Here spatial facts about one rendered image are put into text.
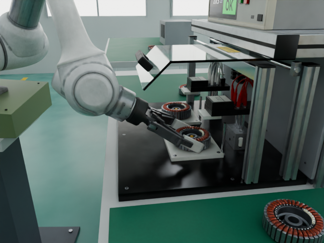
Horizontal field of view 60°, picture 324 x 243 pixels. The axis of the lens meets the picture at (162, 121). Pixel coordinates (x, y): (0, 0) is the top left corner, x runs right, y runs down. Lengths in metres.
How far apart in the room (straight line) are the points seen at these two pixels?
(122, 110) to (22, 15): 0.57
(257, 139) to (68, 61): 0.44
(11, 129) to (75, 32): 0.56
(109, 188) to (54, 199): 1.32
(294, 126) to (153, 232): 0.39
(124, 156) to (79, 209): 1.12
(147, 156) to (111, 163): 0.11
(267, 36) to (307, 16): 0.15
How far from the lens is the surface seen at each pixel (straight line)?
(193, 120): 1.03
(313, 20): 0.77
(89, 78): 0.52
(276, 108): 0.90
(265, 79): 0.62
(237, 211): 0.67
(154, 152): 0.82
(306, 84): 0.68
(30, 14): 1.15
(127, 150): 0.84
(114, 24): 5.47
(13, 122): 1.07
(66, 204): 1.96
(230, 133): 0.88
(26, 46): 1.20
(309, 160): 0.79
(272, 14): 0.71
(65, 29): 0.61
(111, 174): 0.78
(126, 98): 0.74
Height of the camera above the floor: 1.17
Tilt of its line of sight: 22 degrees down
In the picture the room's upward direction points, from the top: straight up
